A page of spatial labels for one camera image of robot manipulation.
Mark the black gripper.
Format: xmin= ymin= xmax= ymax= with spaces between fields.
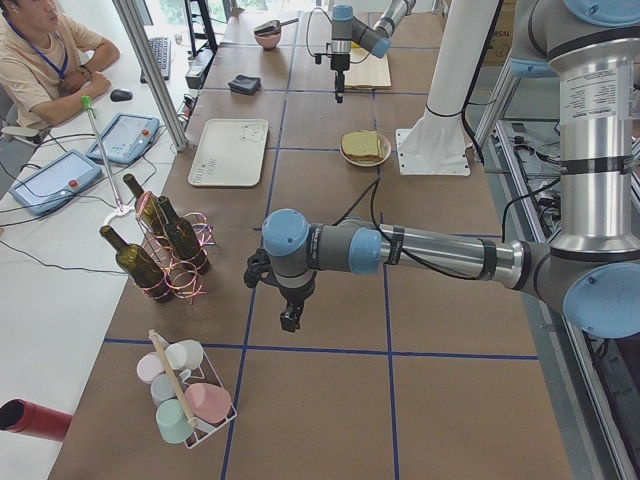
xmin=330 ymin=53 xmax=350 ymax=103
xmin=274 ymin=273 xmax=316 ymax=333

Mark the plain bread slice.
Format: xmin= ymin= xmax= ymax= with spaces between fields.
xmin=341 ymin=130 xmax=383 ymax=162

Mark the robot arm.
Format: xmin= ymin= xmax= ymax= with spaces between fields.
xmin=244 ymin=1 xmax=639 ymax=338
xmin=329 ymin=0 xmax=415 ymax=103

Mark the cream serving tray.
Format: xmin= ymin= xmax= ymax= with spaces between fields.
xmin=188 ymin=119 xmax=269 ymax=187

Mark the wooden cutting board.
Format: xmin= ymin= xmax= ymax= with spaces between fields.
xmin=345 ymin=47 xmax=391 ymax=90

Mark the pink bowl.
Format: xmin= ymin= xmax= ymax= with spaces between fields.
xmin=254 ymin=32 xmax=281 ymax=50

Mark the white plate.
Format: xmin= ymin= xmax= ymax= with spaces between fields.
xmin=340 ymin=130 xmax=391 ymax=167

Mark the metal scoop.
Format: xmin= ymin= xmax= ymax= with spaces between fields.
xmin=253 ymin=18 xmax=299 ymax=36

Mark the dark grey folded cloth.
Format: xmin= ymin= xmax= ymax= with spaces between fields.
xmin=228 ymin=74 xmax=261 ymax=95

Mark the white cup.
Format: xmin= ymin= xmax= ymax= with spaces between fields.
xmin=164 ymin=339 xmax=204 ymax=371

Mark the pink cup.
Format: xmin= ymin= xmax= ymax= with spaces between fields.
xmin=185 ymin=383 xmax=232 ymax=424

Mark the green wine bottle middle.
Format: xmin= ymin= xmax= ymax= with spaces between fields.
xmin=157 ymin=196 xmax=210 ymax=274

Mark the green wine bottle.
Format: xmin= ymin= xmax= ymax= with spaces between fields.
xmin=123 ymin=173 xmax=164 ymax=236
xmin=99 ymin=225 xmax=173 ymax=303
xmin=157 ymin=196 xmax=210 ymax=274

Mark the grey cup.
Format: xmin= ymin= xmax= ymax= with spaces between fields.
xmin=150 ymin=373 xmax=176 ymax=407

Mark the lilac cup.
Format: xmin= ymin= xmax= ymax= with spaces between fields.
xmin=136 ymin=352 xmax=165 ymax=385

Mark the green wine bottle front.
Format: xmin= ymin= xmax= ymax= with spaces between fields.
xmin=99 ymin=225 xmax=173 ymax=303

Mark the mint green cup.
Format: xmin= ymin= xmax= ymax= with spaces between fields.
xmin=155 ymin=398 xmax=194 ymax=444

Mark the green wine bottle back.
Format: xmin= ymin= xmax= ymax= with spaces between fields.
xmin=123 ymin=173 xmax=164 ymax=236

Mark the black keyboard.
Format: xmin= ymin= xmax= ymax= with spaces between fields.
xmin=148 ymin=37 xmax=172 ymax=80

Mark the teach pendant far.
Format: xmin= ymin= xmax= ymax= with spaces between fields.
xmin=99 ymin=113 xmax=160 ymax=166

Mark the teach pendant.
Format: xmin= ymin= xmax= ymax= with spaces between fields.
xmin=9 ymin=150 xmax=102 ymax=216
xmin=99 ymin=113 xmax=160 ymax=166

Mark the black computer mouse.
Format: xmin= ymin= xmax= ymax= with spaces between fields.
xmin=110 ymin=89 xmax=133 ymax=103

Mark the metal rod green tip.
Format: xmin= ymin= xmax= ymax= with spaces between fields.
xmin=80 ymin=95 xmax=134 ymax=225

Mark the teach pendant near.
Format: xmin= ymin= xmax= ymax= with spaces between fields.
xmin=9 ymin=150 xmax=102 ymax=216

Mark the red cylinder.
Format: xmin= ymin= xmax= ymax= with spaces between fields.
xmin=1 ymin=399 xmax=73 ymax=442

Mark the seated person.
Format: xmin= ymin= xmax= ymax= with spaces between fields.
xmin=1 ymin=1 xmax=120 ymax=130

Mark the white wire cup rack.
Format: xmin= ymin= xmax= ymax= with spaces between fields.
xmin=137 ymin=330 xmax=237 ymax=449

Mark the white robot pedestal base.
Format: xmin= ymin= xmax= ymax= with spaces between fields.
xmin=396 ymin=0 xmax=502 ymax=176

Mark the copper wire bottle rack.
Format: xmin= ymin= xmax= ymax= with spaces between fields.
xmin=135 ymin=191 xmax=214 ymax=301

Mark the aluminium frame post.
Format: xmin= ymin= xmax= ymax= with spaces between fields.
xmin=112 ymin=0 xmax=188 ymax=152

